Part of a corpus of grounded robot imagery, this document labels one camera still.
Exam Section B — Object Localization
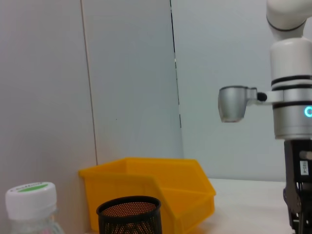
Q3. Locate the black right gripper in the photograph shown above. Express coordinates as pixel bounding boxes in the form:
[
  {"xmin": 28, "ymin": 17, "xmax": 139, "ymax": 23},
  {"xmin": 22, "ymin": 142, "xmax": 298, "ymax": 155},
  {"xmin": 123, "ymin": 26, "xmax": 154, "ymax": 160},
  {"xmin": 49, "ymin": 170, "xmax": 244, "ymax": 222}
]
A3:
[{"xmin": 282, "ymin": 139, "xmax": 312, "ymax": 234}]

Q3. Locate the clear green-label water bottle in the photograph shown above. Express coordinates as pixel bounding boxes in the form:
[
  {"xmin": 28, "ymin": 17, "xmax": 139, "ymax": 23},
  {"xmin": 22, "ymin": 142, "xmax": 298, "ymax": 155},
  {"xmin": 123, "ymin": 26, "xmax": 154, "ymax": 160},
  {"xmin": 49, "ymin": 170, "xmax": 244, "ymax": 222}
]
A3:
[{"xmin": 5, "ymin": 181, "xmax": 65, "ymax": 234}]

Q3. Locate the black mesh pen holder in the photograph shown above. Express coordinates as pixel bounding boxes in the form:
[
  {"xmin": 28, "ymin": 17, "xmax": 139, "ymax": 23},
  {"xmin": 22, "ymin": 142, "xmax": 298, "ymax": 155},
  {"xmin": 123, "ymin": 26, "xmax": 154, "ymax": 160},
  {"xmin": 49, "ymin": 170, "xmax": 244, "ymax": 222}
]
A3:
[{"xmin": 96, "ymin": 195, "xmax": 163, "ymax": 234}]

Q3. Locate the yellow plastic bin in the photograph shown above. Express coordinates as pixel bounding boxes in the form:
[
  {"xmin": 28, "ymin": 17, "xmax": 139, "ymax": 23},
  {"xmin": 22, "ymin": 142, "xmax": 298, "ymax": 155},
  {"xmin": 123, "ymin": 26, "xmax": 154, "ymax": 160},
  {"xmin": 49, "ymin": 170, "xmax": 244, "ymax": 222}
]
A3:
[{"xmin": 78, "ymin": 157, "xmax": 217, "ymax": 234}]

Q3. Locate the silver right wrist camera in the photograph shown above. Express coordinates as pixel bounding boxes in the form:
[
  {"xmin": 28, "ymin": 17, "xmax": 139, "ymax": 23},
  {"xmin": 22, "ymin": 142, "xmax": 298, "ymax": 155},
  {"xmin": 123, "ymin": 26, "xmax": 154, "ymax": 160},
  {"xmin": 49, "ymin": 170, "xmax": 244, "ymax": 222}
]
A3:
[{"xmin": 218, "ymin": 85, "xmax": 268, "ymax": 123}]

